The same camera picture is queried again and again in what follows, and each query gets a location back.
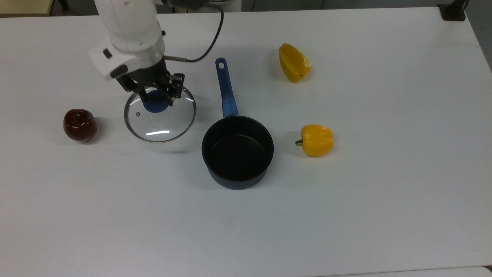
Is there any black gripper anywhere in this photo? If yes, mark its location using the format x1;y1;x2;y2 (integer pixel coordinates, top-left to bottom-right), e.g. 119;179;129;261
115;57;185;107

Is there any glass lid with blue knob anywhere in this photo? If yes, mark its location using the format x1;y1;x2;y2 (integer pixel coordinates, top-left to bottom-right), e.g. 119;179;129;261
123;85;197;144

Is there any dark red apple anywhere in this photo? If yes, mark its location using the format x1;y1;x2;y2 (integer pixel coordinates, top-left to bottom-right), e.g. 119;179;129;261
63;109;98;144

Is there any yellow star fruit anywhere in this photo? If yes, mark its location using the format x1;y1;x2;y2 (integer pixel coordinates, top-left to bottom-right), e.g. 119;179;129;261
278;43;312;83

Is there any light wooden desk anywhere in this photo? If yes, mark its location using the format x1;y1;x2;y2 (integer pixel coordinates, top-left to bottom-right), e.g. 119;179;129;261
0;0;54;18

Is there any yellow bell pepper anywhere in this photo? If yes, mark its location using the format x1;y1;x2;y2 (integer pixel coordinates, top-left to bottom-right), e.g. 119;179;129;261
295;124;334;157

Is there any white adjacent table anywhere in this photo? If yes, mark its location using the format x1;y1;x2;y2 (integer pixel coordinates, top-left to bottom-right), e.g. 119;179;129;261
319;265;492;277

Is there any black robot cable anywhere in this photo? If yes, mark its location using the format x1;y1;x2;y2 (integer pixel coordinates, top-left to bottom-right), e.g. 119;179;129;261
165;6;225;63

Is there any dark saucepan with blue handle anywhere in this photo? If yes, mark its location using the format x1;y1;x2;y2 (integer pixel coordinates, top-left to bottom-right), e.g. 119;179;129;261
201;57;274;190

